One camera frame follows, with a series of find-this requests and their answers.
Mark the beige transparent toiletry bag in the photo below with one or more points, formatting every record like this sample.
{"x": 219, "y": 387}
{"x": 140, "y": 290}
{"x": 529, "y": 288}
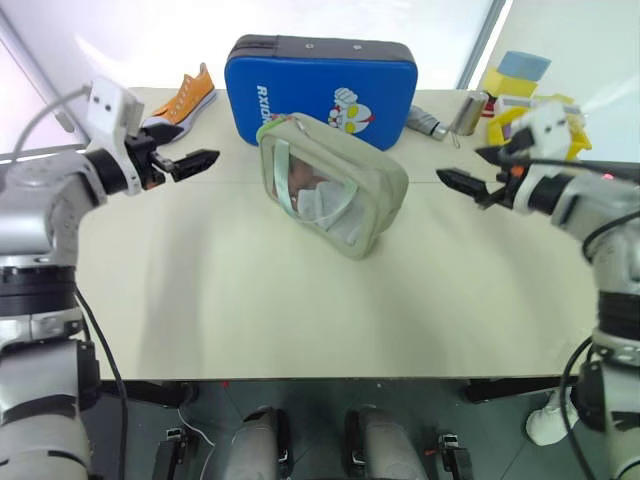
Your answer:
{"x": 327, "y": 182}

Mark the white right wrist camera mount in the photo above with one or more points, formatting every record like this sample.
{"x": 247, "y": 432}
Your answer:
{"x": 547, "y": 127}

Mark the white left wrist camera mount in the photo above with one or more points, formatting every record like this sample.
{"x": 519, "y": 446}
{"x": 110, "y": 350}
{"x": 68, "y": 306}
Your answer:
{"x": 107, "y": 107}

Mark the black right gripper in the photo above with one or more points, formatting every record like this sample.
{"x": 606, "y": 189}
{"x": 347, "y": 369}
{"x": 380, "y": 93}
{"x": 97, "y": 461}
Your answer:
{"x": 507, "y": 182}

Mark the orange canvas sneaker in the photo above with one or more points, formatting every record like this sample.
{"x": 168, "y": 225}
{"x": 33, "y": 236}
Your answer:
{"x": 187, "y": 100}

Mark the black floor clamp bracket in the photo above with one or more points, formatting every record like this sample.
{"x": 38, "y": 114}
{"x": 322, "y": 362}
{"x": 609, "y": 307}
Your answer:
{"x": 456, "y": 455}
{"x": 170, "y": 452}

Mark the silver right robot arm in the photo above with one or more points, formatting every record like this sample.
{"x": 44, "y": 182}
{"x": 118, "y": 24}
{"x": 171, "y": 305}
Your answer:
{"x": 607, "y": 240}

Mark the blue cartoon print punch pad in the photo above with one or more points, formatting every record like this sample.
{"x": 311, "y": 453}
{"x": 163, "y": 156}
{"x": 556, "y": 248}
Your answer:
{"x": 310, "y": 85}

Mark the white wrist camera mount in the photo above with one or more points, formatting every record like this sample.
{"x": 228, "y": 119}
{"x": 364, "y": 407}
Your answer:
{"x": 547, "y": 127}
{"x": 107, "y": 107}

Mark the yellow sponge block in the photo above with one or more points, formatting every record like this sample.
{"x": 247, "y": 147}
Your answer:
{"x": 505, "y": 82}

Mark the grey rounded robot leg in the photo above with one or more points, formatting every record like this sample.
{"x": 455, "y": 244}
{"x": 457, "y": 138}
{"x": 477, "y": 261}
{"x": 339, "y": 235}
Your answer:
{"x": 385, "y": 445}
{"x": 250, "y": 445}

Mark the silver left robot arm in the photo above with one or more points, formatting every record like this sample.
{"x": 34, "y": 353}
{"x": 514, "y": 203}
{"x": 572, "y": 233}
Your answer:
{"x": 35, "y": 210}

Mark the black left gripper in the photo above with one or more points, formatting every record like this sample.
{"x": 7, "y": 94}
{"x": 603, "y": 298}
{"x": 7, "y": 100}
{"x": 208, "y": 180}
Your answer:
{"x": 145, "y": 162}

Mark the silver metal can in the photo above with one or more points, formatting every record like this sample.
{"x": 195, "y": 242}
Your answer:
{"x": 470, "y": 114}

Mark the red and white small box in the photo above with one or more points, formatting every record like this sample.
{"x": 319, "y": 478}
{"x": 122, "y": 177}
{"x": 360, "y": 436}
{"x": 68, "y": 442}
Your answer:
{"x": 491, "y": 106}

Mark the blue sponge block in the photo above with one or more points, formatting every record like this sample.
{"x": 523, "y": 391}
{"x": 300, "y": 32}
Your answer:
{"x": 525, "y": 65}

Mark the grey folded umbrella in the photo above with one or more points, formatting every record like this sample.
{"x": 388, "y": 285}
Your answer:
{"x": 425, "y": 122}

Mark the white plaster foot shape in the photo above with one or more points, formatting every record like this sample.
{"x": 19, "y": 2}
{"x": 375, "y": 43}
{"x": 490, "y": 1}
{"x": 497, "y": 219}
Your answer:
{"x": 550, "y": 420}

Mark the black table frame bar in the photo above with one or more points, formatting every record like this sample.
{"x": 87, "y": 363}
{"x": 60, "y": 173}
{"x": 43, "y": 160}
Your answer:
{"x": 520, "y": 389}
{"x": 150, "y": 392}

